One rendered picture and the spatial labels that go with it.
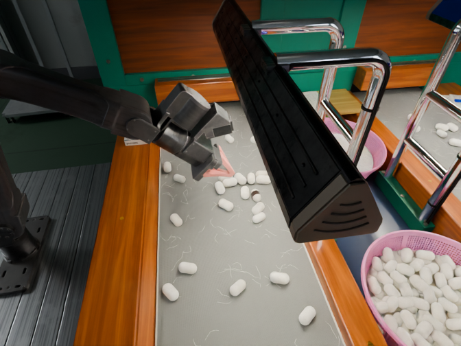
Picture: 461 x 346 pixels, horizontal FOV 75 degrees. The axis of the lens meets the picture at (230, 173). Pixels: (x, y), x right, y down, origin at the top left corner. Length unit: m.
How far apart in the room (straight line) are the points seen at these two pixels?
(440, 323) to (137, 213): 0.59
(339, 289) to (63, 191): 0.74
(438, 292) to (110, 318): 0.58
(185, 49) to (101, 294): 0.71
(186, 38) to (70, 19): 2.30
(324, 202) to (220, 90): 0.76
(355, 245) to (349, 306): 0.22
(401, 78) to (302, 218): 0.99
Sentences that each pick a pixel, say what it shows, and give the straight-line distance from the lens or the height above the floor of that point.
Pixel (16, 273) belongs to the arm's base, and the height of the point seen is 0.68.
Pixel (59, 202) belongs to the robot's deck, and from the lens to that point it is 0.93.
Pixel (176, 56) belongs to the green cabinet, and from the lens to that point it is 1.00.
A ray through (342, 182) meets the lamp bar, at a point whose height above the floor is 1.11.
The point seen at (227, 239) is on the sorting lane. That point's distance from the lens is 0.64.
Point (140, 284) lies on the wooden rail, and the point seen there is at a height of 0.76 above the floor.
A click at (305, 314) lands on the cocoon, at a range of 0.56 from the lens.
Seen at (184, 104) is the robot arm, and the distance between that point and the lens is 0.56.
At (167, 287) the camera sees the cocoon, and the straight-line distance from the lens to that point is 0.57.
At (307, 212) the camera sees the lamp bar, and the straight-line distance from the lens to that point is 0.26.
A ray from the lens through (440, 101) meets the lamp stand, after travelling 0.76.
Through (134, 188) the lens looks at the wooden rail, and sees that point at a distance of 0.74.
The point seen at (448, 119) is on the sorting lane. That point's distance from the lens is 1.22.
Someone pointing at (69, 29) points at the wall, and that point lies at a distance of 3.24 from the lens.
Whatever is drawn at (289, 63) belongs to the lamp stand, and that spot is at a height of 1.11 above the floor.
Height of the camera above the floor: 1.26
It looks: 42 degrees down
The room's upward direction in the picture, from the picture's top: straight up
